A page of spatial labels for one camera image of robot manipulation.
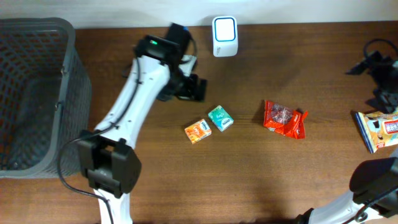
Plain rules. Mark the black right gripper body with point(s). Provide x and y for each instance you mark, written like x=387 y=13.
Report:
x=374 y=61

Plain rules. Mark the green tissue pack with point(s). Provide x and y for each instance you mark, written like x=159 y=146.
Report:
x=220 y=118

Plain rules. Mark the white barcode scanner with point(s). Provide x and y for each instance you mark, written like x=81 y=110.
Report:
x=225 y=36

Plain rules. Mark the orange tissue pack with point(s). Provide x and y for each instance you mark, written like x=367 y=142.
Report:
x=198 y=131

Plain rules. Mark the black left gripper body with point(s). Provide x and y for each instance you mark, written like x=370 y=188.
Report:
x=195 y=89

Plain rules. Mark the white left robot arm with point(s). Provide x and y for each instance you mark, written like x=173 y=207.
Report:
x=161 y=70

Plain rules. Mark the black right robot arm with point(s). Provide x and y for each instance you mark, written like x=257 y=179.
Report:
x=372 y=190

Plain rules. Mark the yellow snack bag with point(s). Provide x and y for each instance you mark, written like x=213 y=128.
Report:
x=377 y=129

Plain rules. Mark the grey plastic mesh basket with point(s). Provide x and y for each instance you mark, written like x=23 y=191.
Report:
x=45 y=95

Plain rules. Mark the red candy bag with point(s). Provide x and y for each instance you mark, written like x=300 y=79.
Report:
x=283 y=120

